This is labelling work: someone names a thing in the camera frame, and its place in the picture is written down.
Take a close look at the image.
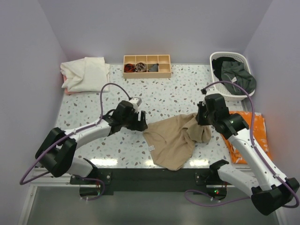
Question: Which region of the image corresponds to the dark green t-shirt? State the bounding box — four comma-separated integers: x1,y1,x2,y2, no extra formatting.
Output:
221,61,256,94

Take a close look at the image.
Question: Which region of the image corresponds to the pink folded t-shirt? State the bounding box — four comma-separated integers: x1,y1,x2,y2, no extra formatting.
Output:
62,75,77,95

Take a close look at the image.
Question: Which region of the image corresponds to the white plastic laundry basket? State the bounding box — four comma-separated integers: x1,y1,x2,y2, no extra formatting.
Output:
210,52,256,101

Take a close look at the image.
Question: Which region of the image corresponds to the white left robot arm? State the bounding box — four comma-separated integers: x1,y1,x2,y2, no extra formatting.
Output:
35,97,148,178

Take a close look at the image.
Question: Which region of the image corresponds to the wooden compartment organizer box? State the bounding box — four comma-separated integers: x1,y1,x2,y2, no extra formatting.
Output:
122,54,172,79

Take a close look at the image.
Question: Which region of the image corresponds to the brown patterned rolled sock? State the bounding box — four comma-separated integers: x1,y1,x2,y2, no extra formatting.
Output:
135,62,147,73

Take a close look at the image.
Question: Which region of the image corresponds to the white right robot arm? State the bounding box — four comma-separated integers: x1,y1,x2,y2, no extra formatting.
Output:
196,93,300,216

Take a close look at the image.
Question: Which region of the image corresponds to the orange tie-dye folded t-shirt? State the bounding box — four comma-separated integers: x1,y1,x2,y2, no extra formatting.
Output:
220,111,274,165

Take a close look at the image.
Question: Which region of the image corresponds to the grey rolled sock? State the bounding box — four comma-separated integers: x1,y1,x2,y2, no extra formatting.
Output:
147,63,159,73

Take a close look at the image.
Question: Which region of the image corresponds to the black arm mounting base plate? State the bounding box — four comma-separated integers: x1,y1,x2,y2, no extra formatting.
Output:
70,168,228,199

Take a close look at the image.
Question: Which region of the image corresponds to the cream folded t-shirt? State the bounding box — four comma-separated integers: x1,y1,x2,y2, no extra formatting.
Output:
60,57,111,92

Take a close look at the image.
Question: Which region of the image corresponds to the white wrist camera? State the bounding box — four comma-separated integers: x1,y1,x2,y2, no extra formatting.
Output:
204,88,218,97
129,97,142,111

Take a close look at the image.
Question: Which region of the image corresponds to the beige t-shirt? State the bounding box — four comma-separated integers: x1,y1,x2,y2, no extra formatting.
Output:
143,113,211,171

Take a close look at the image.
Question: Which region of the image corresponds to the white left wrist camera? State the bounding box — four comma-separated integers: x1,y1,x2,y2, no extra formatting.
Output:
129,97,142,111

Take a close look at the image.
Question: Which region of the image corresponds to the aluminium frame rail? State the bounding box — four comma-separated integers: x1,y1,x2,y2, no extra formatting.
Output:
17,161,73,225

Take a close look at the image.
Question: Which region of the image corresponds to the orange black rolled sock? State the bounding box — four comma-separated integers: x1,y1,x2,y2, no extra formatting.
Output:
124,63,135,73

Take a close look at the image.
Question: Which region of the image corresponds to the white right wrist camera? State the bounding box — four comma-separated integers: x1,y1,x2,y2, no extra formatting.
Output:
204,88,218,97

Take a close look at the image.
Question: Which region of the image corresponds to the black garment in basket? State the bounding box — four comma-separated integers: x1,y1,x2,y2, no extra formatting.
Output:
212,57,236,81

